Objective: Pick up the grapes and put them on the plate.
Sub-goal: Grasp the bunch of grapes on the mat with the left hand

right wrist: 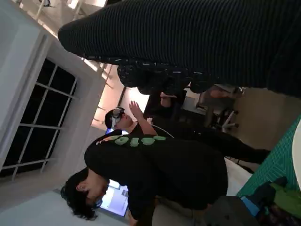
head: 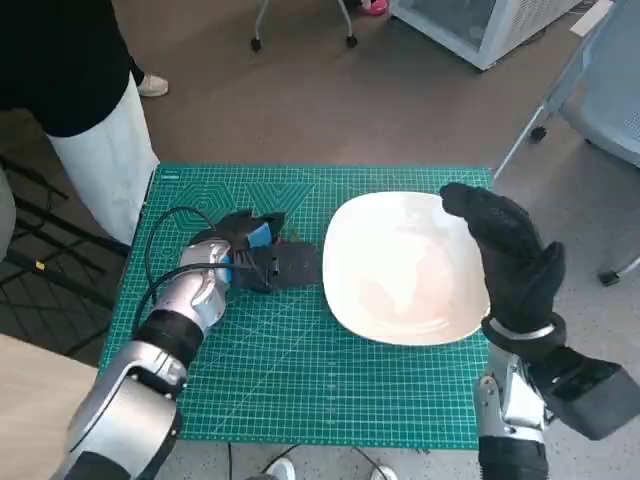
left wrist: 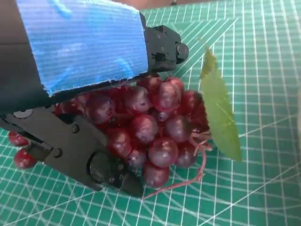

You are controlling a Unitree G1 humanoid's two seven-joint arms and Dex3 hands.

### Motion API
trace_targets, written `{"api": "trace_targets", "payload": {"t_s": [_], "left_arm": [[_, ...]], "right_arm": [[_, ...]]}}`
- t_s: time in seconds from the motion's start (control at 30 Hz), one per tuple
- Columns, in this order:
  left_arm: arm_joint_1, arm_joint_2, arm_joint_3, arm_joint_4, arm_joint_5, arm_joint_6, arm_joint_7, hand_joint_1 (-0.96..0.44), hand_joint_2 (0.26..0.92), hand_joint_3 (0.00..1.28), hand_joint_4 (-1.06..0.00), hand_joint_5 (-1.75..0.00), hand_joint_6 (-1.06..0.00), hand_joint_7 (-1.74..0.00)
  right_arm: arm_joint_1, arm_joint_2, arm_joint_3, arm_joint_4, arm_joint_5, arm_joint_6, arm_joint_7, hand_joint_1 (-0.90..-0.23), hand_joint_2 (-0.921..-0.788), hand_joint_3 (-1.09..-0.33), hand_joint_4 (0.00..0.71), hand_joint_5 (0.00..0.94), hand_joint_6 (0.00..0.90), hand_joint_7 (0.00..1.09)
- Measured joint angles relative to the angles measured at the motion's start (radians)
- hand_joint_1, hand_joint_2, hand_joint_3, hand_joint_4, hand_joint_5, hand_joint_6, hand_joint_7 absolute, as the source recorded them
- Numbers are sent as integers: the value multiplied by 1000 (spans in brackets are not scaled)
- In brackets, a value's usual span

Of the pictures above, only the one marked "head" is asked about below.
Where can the white shoe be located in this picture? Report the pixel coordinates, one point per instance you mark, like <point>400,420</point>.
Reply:
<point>282,469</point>
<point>385,473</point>

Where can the white glass-front cabinet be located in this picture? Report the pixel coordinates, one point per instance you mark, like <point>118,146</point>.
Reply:
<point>445,22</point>

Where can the white chair legs with casters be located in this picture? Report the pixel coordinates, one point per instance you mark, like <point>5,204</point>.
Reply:
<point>255,44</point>

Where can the pale blue mesh chair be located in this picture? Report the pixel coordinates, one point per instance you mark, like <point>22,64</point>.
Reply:
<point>610,100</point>

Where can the light wooden table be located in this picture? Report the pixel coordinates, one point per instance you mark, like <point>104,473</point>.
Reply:
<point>30,410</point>

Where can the green cutting mat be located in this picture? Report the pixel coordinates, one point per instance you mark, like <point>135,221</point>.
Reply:
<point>300,375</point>

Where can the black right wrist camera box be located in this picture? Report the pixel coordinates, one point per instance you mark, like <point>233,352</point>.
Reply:
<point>590,395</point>

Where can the person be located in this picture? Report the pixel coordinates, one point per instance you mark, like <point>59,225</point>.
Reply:
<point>65,60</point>

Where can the pink shoe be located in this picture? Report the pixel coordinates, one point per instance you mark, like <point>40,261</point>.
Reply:
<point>375,6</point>

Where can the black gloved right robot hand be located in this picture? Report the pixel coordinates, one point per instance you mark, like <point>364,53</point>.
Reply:
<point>520,270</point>

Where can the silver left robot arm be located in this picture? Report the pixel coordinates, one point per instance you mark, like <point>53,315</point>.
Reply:
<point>130,390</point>

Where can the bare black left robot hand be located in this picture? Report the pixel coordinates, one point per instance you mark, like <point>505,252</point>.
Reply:
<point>260,270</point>

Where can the white square plate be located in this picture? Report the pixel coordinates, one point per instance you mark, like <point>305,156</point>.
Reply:
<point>400,270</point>

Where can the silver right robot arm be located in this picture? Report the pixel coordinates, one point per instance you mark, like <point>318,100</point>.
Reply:
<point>510,405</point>

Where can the black metal rack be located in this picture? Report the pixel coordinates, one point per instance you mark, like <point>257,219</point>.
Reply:
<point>55,310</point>

